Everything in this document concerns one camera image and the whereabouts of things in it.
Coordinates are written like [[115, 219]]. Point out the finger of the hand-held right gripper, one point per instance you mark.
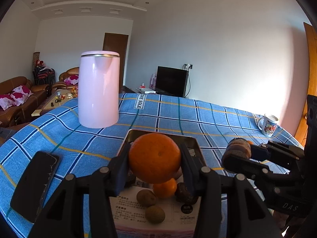
[[242, 166], [277, 151]]

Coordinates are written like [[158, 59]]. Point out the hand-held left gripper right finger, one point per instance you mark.
[[187, 168]]

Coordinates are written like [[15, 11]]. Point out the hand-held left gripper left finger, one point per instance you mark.
[[121, 171]]

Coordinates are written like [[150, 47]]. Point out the dark brown passion fruit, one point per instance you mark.
[[184, 194], [130, 182]]

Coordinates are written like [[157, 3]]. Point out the small orange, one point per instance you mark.
[[166, 189]]

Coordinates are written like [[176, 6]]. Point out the large orange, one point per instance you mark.
[[154, 157]]

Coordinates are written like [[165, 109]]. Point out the brown kiwi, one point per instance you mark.
[[155, 214], [146, 197]]

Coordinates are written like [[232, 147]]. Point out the rectangular metal tin box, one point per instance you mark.
[[173, 210]]

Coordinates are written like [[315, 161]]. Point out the white printed mug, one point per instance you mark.
[[268, 126]]

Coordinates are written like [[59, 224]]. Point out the blue plaid tablecloth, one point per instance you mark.
[[74, 141]]

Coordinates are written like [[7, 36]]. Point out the light wooden door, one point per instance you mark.
[[310, 79]]

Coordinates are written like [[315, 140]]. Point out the low television stand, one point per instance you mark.
[[146, 93]]

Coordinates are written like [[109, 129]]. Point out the pink electric kettle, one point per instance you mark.
[[99, 91]]

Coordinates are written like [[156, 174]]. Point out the flat white box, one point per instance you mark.
[[147, 90]]

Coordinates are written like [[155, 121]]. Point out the black smartphone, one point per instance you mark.
[[34, 186]]

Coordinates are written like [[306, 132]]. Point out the black television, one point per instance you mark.
[[171, 81]]

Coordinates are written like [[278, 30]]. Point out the wooden coffee table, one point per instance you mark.
[[49, 104]]

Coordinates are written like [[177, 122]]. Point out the white cushion with pink flowers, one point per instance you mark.
[[6, 103], [71, 80], [21, 95]]

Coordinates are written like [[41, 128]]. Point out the dark brown room door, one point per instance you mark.
[[115, 59]]

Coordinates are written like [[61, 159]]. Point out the brown leather armchair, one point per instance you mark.
[[66, 73]]

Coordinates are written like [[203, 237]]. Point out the brown leather sofa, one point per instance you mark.
[[27, 99]]

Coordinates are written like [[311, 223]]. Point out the dark chairs with clothes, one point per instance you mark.
[[44, 73]]

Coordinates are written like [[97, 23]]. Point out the wall socket with plugs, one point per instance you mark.
[[187, 66]]

